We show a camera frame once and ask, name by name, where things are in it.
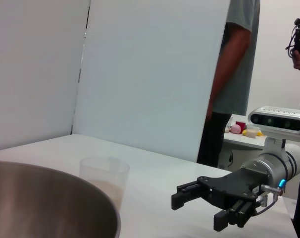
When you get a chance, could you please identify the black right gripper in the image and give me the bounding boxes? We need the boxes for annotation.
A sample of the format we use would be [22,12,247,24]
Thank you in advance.
[171,169,271,232]

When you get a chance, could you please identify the white rice grains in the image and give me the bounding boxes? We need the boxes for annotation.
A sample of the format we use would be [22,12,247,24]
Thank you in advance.
[87,178,125,210]

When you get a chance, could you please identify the clear plastic measuring cup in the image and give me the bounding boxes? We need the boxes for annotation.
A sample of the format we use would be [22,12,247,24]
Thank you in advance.
[78,156,131,211]

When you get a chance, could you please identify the stainless steel mixing bowl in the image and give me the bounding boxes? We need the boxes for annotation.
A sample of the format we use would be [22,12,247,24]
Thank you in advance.
[0,160,121,238]

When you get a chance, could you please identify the clear cup with grains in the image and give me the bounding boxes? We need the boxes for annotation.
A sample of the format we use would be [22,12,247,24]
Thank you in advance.
[246,125,261,139]

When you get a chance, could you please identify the white side table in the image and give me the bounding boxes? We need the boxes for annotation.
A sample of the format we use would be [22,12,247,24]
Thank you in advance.
[220,113,267,172]

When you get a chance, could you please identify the pink ball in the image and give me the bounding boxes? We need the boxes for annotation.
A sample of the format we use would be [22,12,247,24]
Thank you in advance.
[229,124,243,135]

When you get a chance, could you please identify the person in grey t-shirt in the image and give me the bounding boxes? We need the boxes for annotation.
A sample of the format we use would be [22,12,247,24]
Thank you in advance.
[197,0,261,168]

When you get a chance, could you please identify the white backdrop board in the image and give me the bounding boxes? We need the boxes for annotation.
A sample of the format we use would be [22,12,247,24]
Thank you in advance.
[0,0,91,152]
[70,0,232,163]

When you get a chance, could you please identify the silver connector plug with cable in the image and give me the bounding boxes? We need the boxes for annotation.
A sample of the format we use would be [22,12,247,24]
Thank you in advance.
[253,178,287,216]

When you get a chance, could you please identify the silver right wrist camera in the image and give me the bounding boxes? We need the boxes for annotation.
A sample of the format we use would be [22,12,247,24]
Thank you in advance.
[248,106,300,149]

